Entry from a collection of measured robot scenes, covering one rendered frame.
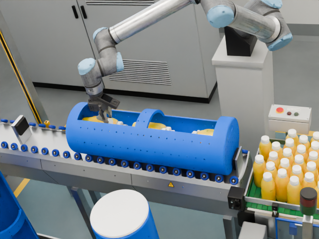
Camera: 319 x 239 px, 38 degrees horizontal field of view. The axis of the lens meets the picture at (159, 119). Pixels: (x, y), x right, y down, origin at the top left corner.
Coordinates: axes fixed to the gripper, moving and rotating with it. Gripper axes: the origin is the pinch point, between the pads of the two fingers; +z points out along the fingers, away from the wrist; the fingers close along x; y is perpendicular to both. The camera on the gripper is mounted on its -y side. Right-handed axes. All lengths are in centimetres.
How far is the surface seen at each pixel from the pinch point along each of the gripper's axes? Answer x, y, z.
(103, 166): 11.8, 5.8, 24.7
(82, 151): 13.8, 13.3, 11.8
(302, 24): -281, -57, 108
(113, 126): 7.8, -7.1, -3.6
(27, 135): -1, 65, 22
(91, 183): 11.9, 19.0, 41.5
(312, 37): -276, -68, 120
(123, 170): 11.7, -7.0, 24.9
